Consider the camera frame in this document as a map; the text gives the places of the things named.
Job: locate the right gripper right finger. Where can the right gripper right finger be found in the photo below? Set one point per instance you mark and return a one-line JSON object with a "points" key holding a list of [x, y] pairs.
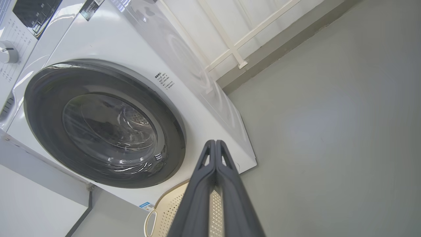
{"points": [[236, 204]]}

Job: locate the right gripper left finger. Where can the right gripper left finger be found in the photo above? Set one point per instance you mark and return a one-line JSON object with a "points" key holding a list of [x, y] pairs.
{"points": [[197, 204]]}

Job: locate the black glass washer door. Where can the black glass washer door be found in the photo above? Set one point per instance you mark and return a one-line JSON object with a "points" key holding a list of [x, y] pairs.
{"points": [[42, 108]]}

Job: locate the stainless steel washer drum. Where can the stainless steel washer drum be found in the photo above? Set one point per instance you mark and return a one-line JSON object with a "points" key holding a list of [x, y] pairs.
{"points": [[138, 121]]}

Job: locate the white front-load washing machine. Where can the white front-load washing machine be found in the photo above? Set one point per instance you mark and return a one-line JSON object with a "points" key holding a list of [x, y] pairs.
{"points": [[115, 39]]}

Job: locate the cream perforated laundry basket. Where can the cream perforated laundry basket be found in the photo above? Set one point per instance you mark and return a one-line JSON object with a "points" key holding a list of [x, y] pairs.
{"points": [[171, 210]]}

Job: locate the blue energy label sticker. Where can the blue energy label sticker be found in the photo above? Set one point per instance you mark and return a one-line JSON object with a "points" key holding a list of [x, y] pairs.
{"points": [[146, 206]]}

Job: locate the black product sticker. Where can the black product sticker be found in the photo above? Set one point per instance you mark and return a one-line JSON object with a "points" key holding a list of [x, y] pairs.
{"points": [[91, 8]]}

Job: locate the silver control knob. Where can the silver control knob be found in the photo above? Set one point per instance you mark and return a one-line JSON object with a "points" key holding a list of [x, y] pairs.
{"points": [[8, 52]]}

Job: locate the black control display panel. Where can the black control display panel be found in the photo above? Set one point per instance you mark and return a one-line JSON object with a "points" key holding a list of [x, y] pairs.
{"points": [[36, 14]]}

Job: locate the cream wall frame rails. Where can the cream wall frame rails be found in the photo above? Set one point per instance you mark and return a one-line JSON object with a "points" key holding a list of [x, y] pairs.
{"points": [[235, 49]]}

